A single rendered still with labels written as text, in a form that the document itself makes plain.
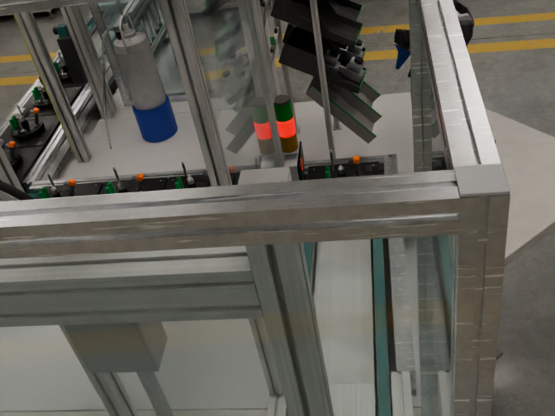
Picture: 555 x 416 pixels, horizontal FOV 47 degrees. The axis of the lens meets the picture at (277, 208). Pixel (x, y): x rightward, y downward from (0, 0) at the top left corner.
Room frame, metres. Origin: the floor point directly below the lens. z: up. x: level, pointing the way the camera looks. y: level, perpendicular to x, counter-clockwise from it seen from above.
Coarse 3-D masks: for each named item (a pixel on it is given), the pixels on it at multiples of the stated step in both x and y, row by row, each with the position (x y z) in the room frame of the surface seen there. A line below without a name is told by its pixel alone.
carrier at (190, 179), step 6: (186, 174) 1.82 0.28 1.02; (204, 174) 1.87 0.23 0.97; (168, 180) 1.88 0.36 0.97; (174, 180) 1.88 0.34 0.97; (180, 180) 1.78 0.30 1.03; (186, 180) 1.86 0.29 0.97; (192, 180) 1.76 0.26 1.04; (198, 180) 1.82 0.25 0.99; (204, 180) 1.81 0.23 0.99; (168, 186) 1.85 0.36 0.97; (174, 186) 1.84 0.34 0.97; (180, 186) 1.78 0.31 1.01; (186, 186) 1.80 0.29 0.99; (192, 186) 1.75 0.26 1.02; (198, 186) 1.78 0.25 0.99; (204, 186) 1.78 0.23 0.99; (210, 186) 1.76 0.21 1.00
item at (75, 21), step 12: (72, 12) 2.62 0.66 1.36; (72, 24) 2.63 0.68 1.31; (84, 24) 2.69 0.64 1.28; (72, 36) 2.63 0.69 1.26; (84, 36) 2.65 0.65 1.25; (84, 48) 2.62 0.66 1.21; (84, 60) 2.63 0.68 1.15; (96, 60) 2.68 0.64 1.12; (84, 72) 2.63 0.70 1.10; (96, 72) 2.64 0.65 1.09; (96, 84) 2.63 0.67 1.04; (96, 96) 2.63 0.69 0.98; (108, 96) 2.67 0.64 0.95; (108, 108) 2.63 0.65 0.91
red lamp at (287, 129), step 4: (292, 120) 1.48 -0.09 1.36; (280, 124) 1.47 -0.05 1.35; (284, 124) 1.47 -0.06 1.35; (288, 124) 1.47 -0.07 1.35; (292, 124) 1.48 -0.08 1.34; (280, 128) 1.48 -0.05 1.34; (284, 128) 1.47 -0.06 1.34; (288, 128) 1.47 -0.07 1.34; (292, 128) 1.48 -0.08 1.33; (280, 132) 1.48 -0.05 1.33; (284, 132) 1.47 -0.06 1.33; (288, 132) 1.47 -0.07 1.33; (292, 132) 1.47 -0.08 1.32; (280, 136) 1.48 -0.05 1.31; (284, 136) 1.47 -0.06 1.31; (288, 136) 1.47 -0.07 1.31
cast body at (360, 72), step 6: (354, 60) 1.91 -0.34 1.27; (360, 60) 1.90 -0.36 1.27; (342, 66) 1.94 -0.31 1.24; (348, 66) 1.91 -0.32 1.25; (354, 66) 1.90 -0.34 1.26; (360, 66) 1.89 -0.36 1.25; (342, 72) 1.93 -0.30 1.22; (348, 72) 1.91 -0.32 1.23; (354, 72) 1.90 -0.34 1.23; (360, 72) 1.90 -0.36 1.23; (354, 78) 1.90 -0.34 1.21; (360, 78) 1.89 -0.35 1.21
